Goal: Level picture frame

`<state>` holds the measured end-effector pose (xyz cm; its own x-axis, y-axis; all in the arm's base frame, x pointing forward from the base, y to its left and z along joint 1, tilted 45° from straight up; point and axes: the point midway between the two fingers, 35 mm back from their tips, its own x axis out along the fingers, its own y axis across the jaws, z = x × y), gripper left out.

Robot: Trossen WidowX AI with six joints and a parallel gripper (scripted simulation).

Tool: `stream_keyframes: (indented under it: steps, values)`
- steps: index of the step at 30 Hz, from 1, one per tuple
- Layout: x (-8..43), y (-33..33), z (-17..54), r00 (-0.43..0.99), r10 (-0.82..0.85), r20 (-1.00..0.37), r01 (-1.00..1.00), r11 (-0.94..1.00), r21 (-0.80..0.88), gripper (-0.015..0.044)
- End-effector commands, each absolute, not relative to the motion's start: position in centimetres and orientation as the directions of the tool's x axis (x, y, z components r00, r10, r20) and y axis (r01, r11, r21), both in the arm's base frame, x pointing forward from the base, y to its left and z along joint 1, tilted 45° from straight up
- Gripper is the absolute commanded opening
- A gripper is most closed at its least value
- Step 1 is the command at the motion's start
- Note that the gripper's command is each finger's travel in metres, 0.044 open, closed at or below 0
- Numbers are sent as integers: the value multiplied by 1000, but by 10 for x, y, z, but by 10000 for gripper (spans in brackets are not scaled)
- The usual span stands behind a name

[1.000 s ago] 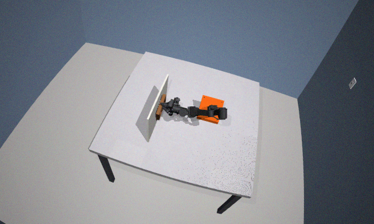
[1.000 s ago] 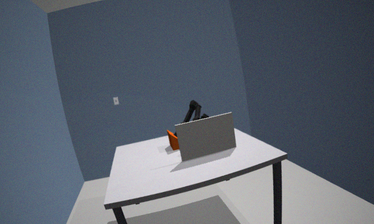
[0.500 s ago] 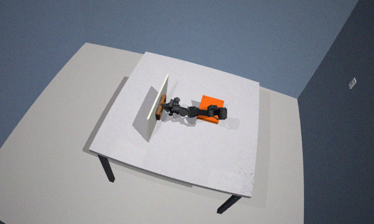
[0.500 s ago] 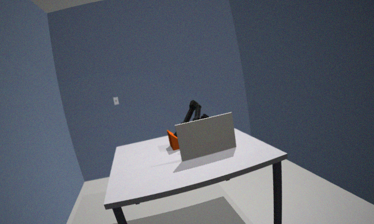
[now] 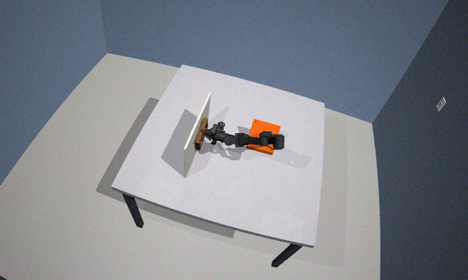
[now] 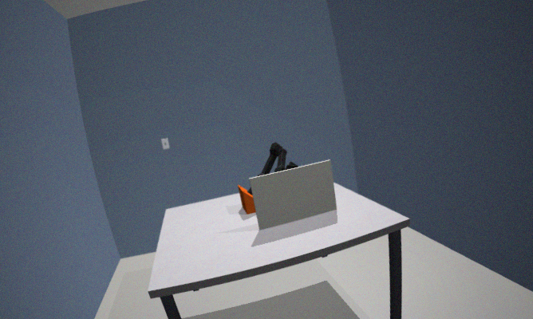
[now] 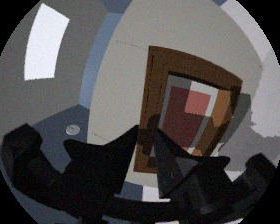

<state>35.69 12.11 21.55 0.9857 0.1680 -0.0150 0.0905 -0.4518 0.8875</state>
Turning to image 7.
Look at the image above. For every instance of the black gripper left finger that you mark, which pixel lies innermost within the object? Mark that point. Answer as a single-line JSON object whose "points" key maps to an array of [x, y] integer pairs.
{"points": [[113, 158]]}

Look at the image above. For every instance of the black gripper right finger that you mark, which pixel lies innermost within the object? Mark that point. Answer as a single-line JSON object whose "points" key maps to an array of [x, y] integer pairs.
{"points": [[174, 165]]}

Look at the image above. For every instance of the brown picture frame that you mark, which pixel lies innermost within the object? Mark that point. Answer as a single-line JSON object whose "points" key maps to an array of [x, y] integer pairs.
{"points": [[190, 99]]}

